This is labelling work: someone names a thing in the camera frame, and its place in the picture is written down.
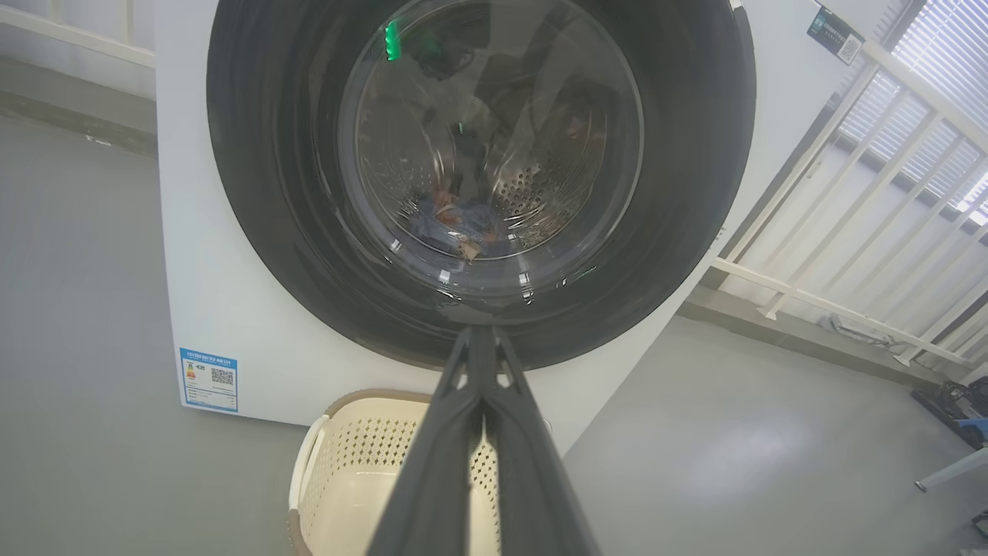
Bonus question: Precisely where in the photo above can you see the blue and black floor device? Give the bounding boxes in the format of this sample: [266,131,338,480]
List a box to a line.
[911,377,988,450]

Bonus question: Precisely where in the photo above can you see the blue energy label sticker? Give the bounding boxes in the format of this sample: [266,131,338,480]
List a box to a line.
[179,347,239,413]

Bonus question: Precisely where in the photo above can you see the white metal railing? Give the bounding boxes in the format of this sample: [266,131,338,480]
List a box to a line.
[710,39,988,368]

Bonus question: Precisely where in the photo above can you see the black QR code tag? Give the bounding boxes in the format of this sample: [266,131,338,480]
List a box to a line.
[807,6,865,66]

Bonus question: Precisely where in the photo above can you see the white furniture leg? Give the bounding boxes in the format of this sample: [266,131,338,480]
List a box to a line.
[915,448,988,493]

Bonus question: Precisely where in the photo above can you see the blue printed clothes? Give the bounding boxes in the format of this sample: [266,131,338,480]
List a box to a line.
[408,189,510,263]

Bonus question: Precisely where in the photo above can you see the white front-load washing machine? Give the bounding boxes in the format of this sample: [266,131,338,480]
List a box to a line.
[154,0,900,456]

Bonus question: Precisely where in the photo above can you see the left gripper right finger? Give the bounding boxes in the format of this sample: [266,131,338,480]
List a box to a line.
[482,327,603,556]

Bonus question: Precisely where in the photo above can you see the cream perforated laundry basket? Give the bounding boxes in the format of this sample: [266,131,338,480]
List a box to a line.
[287,388,502,556]

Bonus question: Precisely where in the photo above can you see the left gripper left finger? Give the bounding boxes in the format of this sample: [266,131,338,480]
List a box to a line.
[367,326,487,556]

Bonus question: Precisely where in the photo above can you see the white window blinds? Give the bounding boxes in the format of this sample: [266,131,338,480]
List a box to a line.
[837,0,988,225]

